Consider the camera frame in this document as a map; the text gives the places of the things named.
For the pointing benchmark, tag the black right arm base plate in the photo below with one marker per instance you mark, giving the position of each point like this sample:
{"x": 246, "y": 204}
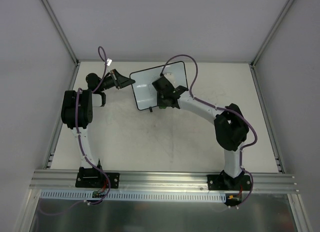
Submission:
{"x": 223, "y": 182}

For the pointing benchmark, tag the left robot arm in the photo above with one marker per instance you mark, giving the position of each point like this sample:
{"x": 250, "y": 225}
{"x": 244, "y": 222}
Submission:
{"x": 77, "y": 111}

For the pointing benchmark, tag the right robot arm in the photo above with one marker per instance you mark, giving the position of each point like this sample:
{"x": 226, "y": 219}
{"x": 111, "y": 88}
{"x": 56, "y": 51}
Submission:
{"x": 230, "y": 129}

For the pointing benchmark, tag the white slotted cable duct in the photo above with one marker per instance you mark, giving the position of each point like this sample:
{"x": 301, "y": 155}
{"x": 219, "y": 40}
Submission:
{"x": 212, "y": 197}

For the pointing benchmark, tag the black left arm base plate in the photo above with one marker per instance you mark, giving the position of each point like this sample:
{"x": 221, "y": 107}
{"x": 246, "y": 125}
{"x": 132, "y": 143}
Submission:
{"x": 94, "y": 179}

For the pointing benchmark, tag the black-framed whiteboard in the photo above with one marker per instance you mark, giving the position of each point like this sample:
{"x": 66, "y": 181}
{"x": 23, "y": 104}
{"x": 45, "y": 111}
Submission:
{"x": 144, "y": 92}

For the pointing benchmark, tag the aluminium front rail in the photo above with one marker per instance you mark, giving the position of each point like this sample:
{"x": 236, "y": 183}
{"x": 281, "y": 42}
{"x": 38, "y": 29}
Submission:
{"x": 145, "y": 181}

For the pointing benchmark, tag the right aluminium frame post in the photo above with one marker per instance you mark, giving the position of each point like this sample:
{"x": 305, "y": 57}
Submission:
{"x": 271, "y": 33}

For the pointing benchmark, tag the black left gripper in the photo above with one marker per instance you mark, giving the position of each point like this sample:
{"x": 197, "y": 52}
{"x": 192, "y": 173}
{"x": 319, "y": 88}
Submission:
{"x": 116, "y": 79}

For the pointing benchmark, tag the left aluminium frame post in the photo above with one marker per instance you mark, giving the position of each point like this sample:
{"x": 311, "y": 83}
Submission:
{"x": 54, "y": 20}

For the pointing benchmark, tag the aluminium frame post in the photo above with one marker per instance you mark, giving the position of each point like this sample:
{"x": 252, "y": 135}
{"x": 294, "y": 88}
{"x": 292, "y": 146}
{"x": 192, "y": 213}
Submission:
{"x": 54, "y": 20}
{"x": 271, "y": 33}

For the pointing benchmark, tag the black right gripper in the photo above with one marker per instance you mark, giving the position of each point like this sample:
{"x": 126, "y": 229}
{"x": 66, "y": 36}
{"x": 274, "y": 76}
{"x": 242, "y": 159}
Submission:
{"x": 169, "y": 91}

